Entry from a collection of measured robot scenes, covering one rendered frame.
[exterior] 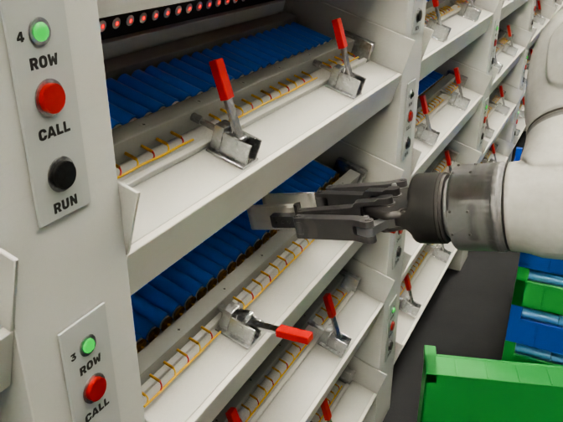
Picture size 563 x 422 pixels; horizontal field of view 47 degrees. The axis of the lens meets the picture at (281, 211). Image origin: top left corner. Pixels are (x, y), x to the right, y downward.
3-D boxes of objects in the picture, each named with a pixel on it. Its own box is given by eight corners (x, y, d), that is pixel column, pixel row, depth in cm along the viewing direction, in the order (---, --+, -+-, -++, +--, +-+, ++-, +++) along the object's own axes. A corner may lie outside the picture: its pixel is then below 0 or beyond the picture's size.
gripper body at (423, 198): (457, 160, 69) (375, 165, 74) (437, 187, 62) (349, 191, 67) (464, 224, 72) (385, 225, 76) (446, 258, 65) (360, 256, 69)
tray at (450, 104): (475, 111, 159) (500, 59, 152) (400, 199, 110) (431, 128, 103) (401, 79, 164) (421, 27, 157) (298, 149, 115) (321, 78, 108)
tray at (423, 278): (457, 249, 175) (479, 208, 168) (385, 379, 126) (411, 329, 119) (390, 215, 180) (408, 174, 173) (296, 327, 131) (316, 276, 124)
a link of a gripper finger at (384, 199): (398, 226, 70) (397, 231, 69) (301, 234, 74) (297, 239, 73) (393, 192, 69) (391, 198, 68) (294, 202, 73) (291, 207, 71)
